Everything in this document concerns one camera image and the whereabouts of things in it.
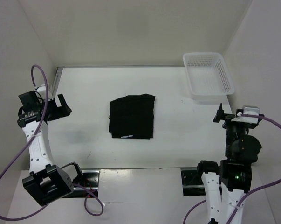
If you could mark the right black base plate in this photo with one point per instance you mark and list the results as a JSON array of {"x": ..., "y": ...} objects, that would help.
[{"x": 192, "y": 184}]

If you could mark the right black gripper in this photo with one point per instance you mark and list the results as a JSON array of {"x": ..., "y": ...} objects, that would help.
[{"x": 220, "y": 114}]

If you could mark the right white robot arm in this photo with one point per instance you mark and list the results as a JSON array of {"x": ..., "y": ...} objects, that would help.
[{"x": 226, "y": 183}]

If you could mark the white perforated plastic basket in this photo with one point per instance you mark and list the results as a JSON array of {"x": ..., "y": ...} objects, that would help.
[{"x": 208, "y": 76}]

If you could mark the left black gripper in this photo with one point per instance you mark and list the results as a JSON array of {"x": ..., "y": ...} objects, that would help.
[{"x": 63, "y": 111}]

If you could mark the black shorts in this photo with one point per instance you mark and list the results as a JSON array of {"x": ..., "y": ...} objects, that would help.
[{"x": 132, "y": 117}]

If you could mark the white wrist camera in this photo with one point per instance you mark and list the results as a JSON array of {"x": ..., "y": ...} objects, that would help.
[
  {"x": 247, "y": 114},
  {"x": 43, "y": 92}
]

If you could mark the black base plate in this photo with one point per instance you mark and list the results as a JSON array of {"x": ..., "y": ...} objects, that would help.
[
  {"x": 90, "y": 180},
  {"x": 192, "y": 184}
]

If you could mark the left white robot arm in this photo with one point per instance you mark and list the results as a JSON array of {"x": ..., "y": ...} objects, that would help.
[{"x": 46, "y": 181}]

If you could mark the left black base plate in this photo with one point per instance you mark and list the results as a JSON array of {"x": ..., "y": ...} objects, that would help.
[{"x": 90, "y": 180}]

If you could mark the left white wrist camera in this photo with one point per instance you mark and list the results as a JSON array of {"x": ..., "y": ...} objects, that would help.
[{"x": 43, "y": 92}]

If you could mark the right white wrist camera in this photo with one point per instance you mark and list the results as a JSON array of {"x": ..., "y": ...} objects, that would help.
[{"x": 247, "y": 114}]

